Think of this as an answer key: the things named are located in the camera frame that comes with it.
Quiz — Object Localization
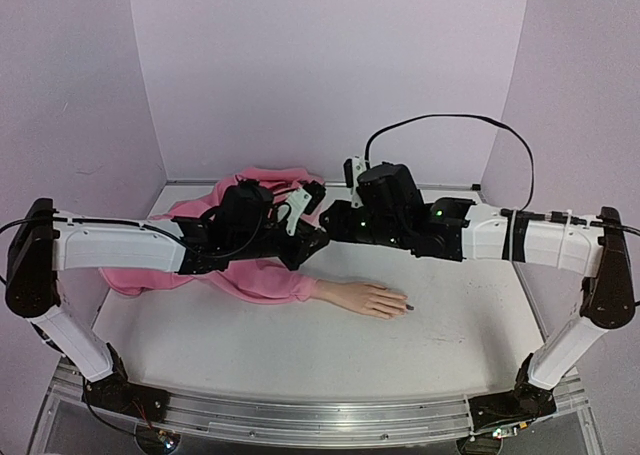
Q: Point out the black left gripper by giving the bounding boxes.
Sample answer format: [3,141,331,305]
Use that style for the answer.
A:
[232,210,324,271]

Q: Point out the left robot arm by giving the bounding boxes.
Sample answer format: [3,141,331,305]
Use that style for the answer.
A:
[1,180,328,412]

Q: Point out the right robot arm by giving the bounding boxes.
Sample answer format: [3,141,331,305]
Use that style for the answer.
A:
[320,160,637,390]

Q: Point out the pink sweatshirt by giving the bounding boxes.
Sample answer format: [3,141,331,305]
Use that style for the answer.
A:
[99,167,324,305]

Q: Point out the mannequin hand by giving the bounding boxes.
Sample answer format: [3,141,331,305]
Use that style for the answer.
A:
[310,280,414,320]

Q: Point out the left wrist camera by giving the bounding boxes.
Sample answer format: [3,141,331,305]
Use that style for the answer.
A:
[276,181,326,236]

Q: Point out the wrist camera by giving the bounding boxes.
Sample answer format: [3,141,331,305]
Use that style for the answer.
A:
[343,156,372,209]
[276,181,326,236]

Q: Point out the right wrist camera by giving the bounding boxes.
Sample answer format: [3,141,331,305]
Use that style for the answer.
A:
[343,156,372,209]

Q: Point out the aluminium table edge rail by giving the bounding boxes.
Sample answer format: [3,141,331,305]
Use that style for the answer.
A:
[164,176,484,191]

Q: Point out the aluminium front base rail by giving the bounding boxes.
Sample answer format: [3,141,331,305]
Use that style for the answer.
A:
[44,359,596,446]

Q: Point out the black right camera cable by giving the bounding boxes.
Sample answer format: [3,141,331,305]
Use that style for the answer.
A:
[363,113,537,211]

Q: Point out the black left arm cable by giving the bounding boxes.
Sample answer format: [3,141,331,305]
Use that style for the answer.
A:
[0,216,56,281]

